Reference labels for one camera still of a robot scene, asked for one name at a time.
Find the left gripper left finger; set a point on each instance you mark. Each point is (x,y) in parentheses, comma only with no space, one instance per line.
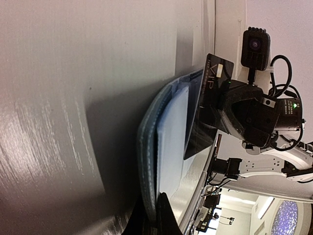
(138,223)

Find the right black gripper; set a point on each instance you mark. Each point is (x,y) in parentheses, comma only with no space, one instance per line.
(276,121)

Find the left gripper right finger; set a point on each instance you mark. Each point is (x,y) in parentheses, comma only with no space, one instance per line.
(166,221)

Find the black VIP card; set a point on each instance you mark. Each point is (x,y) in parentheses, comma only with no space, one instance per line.
(206,91)

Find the blue card holder wallet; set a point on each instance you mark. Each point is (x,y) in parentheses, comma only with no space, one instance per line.
(170,162)

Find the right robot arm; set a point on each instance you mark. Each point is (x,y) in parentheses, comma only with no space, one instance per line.
(293,163)

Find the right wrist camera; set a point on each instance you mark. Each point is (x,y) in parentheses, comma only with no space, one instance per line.
(255,48)

